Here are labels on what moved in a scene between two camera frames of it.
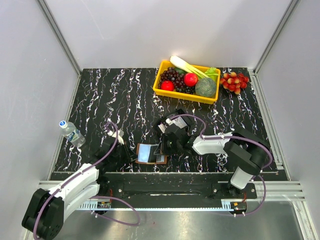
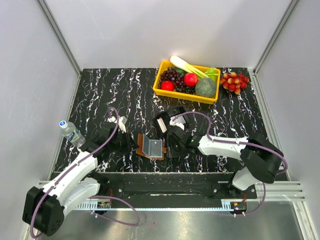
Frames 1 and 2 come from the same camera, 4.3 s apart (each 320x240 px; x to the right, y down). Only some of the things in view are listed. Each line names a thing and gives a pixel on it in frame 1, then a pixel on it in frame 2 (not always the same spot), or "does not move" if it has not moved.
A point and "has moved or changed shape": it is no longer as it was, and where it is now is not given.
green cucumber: [180, 71] does not move
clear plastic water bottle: [72, 134] does not move
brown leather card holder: [146, 154] has moved or changed shape
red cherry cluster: [234, 82] does not move
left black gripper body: [122, 155] → [121, 143]
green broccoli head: [205, 87] does not move
